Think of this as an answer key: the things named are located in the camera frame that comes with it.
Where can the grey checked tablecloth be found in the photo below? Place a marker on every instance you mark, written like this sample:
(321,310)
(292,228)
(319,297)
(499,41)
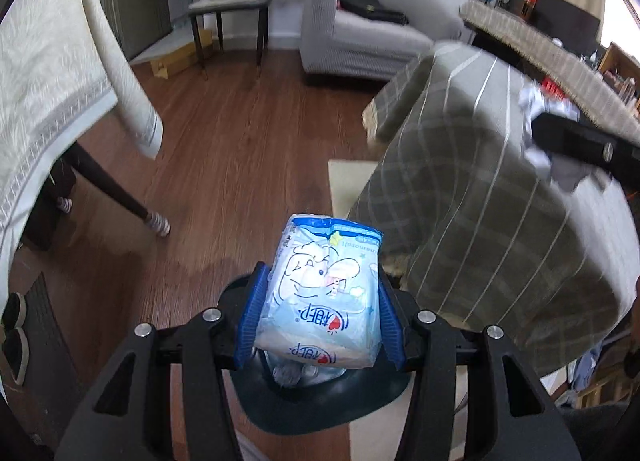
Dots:
(475,201)

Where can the beige fringed cloth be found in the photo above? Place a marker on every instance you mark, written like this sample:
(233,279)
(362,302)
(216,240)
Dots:
(550,58)

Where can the grey chair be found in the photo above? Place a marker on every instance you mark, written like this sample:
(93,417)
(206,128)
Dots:
(230,3)

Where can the dark ribbed floor mat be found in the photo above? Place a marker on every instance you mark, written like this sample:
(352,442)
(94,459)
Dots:
(50,341)

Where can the grey armchair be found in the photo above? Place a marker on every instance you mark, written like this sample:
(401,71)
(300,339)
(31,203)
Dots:
(360,41)

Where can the grey door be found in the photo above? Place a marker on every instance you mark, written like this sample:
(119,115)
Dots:
(135,1)

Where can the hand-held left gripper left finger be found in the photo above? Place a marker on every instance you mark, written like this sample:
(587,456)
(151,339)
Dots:
(250,321)

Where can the dark wooden box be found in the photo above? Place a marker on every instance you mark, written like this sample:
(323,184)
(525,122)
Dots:
(519,5)

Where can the red card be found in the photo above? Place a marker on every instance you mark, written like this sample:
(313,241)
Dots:
(554,87)

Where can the dark teal trash bin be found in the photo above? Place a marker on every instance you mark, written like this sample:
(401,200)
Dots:
(300,408)

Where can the black bag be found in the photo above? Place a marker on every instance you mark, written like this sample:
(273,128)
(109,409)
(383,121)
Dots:
(372,8)

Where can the cream patterned tablecloth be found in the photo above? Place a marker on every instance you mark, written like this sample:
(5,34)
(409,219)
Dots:
(45,71)

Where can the dark wooden table leg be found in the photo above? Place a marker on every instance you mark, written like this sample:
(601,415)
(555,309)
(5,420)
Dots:
(110,186)

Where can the dark shoe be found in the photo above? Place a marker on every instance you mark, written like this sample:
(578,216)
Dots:
(17,356)
(12,311)

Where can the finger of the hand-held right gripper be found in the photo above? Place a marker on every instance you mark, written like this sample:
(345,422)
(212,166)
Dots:
(575,141)

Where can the flat cardboard box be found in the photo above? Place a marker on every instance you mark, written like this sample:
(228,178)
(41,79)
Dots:
(177,56)

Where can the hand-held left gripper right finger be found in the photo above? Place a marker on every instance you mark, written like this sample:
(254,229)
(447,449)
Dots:
(392,326)

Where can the white plastic bag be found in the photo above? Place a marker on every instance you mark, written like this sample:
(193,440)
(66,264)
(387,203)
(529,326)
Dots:
(532,100)

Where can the blue wet wipes packet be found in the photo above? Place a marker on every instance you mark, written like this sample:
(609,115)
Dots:
(320,291)

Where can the wooden desk shelf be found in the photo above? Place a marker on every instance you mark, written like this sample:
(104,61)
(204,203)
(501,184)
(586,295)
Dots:
(620,71)

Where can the black monitor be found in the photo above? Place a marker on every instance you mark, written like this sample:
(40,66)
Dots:
(565,18)

